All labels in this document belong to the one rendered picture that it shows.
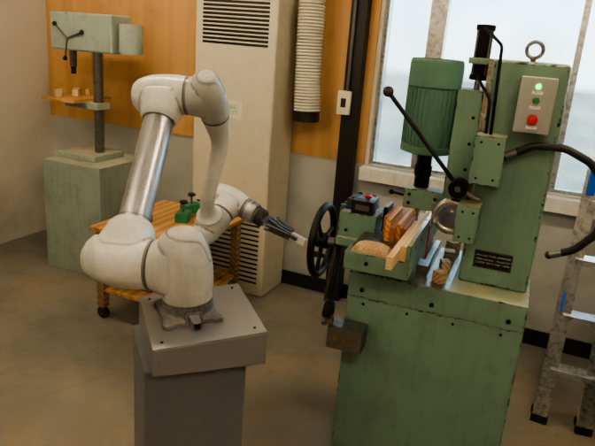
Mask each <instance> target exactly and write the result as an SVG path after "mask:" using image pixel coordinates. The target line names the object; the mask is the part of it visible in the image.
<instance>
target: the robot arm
mask: <svg viewBox="0 0 595 446"><path fill-rule="evenodd" d="M131 101H132V104H133V106H134V107H135V108H136V109H137V110H138V111H139V112H140V114H141V117H142V120H143V122H142V125H141V129H140V133H139V136H138V140H137V143H136V146H135V153H134V156H133V161H132V165H131V168H130V172H129V175H128V178H127V185H126V188H125V191H124V195H123V198H122V202H121V206H120V211H119V215H117V216H115V217H113V218H112V219H110V220H109V221H108V222H107V224H106V226H105V227H104V229H103V230H102V231H101V233H100V234H99V235H93V236H92V237H91V238H89V239H88V240H87V241H86V243H85V245H84V246H83V248H82V250H81V268H82V270H83V272H85V274H87V275H88V276H89V277H91V278H92V279H94V280H96V281H98V282H100V283H102V284H104V285H106V286H110V287H114V288H125V289H138V290H139V289H147V290H151V291H153V292H156V293H158V294H160V295H162V299H157V300H155V301H154V306H155V307H156V308H157V309H158V312H159V315H160V317H161V319H162V321H163V330H165V331H172V330H175V329H177V328H181V327H191V328H192V329H193V330H194V331H198V330H201V328H202V327H201V325H202V324H207V323H219V322H222V321H223V315H222V314H221V313H220V312H219V311H218V309H217V307H216V306H215V304H214V302H213V257H212V253H211V250H210V247H209V245H210V244H211V243H213V242H215V241H216V240H217V239H218V238H219V237H220V236H221V235H222V234H223V233H224V231H225V230H226V229H227V227H228V225H229V224H230V222H231V221H232V220H233V219H235V218H236V217H239V218H241V219H244V220H245V221H247V222H249V223H253V224H255V225H257V226H258V227H261V226H263V227H264V230H266V231H269V232H271V233H273V234H275V235H279V236H280V237H282V238H284V239H286V238H287V240H289V238H290V239H291V240H292V241H294V242H296V243H298V244H300V245H302V246H303V247H304V246H305V244H306V242H307V239H305V238H304V237H302V236H301V235H298V234H297V233H295V232H294V229H293V228H292V227H290V226H289V225H287V224H286V223H285V222H283V221H282V220H281V219H280V218H279V217H277V218H276V219H275V218H274V217H272V216H269V215H268V211H267V210H266V209H264V208H262V207H261V205H260V204H258V203H257V202H255V201H253V200H252V199H250V198H249V197H248V196H247V195H245V193H243V192H242V191H240V190H239V189H237V188H234V187H231V186H229V185H227V184H223V183H219V181H220V176H221V173H222V169H223V166H224V163H225V159H226V155H227V151H228V123H229V104H228V97H227V93H226V90H225V88H224V86H223V84H222V82H221V80H220V78H219V77H218V75H217V74H216V73H214V72H212V71H209V70H202V71H199V72H197V73H195V74H194V75H193V76H183V75H179V74H152V75H148V76H144V77H142V78H140V79H138V80H137V81H136V82H135V83H134V84H133V86H132V88H131ZM183 115H191V116H196V117H199V118H201V120H202V122H203V124H204V125H205V128H206V130H207V133H208V134H209V136H210V139H211V152H210V157H209V161H208V165H207V169H206V173H205V180H204V184H203V188H202V193H201V197H200V209H199V210H198V211H197V217H196V220H195V225H194V226H193V227H191V226H176V227H171V228H168V229H167V230H166V231H165V232H163V233H162V234H161V235H160V237H159V238H158V239H157V240H156V232H155V229H154V228H153V226H152V224H151V216H152V213H153V209H154V205H155V201H156V197H157V193H158V186H159V183H160V179H161V175H162V172H163V167H164V163H165V160H166V153H167V149H168V145H169V142H170V138H171V133H172V130H173V128H174V127H175V126H176V125H177V124H178V122H179V121H180V119H181V118H182V116H183Z"/></svg>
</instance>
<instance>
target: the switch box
mask: <svg viewBox="0 0 595 446"><path fill-rule="evenodd" d="M538 83H541V84H542V86H543V87H542V88H541V89H540V90H536V89H535V86H536V84H538ZM558 83H559V80H558V79H554V78H545V77H534V76H522V81H521V86H520V91H519V96H518V102H517V106H516V112H515V116H514V126H513V131H515V132H522V133H529V134H537V135H548V133H549V128H550V124H551V119H552V115H553V107H554V102H555V97H556V92H557V87H558ZM532 91H541V92H544V93H543V95H535V94H532ZM535 96H538V97H539V98H540V103H539V104H538V105H534V104H533V103H532V102H531V100H532V98H533V97H535ZM530 105H532V106H541V107H540V110H536V109H530V108H529V106H530ZM530 115H536V116H537V118H538V121H537V124H536V125H533V127H537V130H536V129H527V128H525V127H526V126H531V125H529V124H528V122H527V118H528V116H530Z"/></svg>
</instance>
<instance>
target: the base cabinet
mask: <svg viewBox="0 0 595 446"><path fill-rule="evenodd" d="M345 319H349V320H353V321H357V322H360V323H364V324H368V326H367V340H366V345H365V347H364V349H363V350H362V351H361V352H360V354H359V355H357V354H353V353H350V352H346V351H341V360H340V368H339V376H338V385H337V393H336V409H335V417H334V426H333V434H332V443H331V446H500V445H501V441H502V436H503V432H504V427H505V423H506V415H507V411H508V406H509V402H510V397H511V393H512V388H513V384H514V376H515V372H516V367H517V363H518V358H519V354H520V349H521V345H522V337H523V333H519V332H515V331H511V330H506V329H503V328H498V327H491V326H487V325H483V324H479V323H475V322H471V321H466V320H463V319H455V318H451V317H447V316H443V315H439V314H435V313H431V312H426V311H419V310H415V309H411V308H407V307H403V306H399V305H395V304H387V303H384V302H379V301H375V300H371V299H367V298H363V297H359V296H352V295H347V302H346V310H345Z"/></svg>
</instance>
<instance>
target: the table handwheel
mask: <svg viewBox="0 0 595 446"><path fill-rule="evenodd" d="M326 211H328V212H329V217H330V228H329V230H328V231H327V232H326V233H323V232H322V229H321V220H322V218H323V216H324V214H325V212H326ZM336 228H337V216H336V208H335V206H334V205H333V204H331V203H325V204H323V205H322V206H321V207H320V209H319V210H318V211H317V212H316V214H315V217H314V219H313V223H312V226H311V229H310V233H309V237H308V243H307V250H306V264H307V269H308V272H309V273H310V275H311V276H313V277H314V278H318V277H320V276H322V275H323V274H324V272H325V271H326V269H327V267H328V264H329V261H330V259H331V256H332V252H333V251H332V250H333V247H334V240H335V239H336V238H335V235H336ZM315 246H316V247H318V248H319V249H318V255H317V260H316V264H315V266H314V248H315ZM323 249H326V253H325V257H324V259H323V260H322V262H321V255H322V251H323ZM320 262H321V265H320Z"/></svg>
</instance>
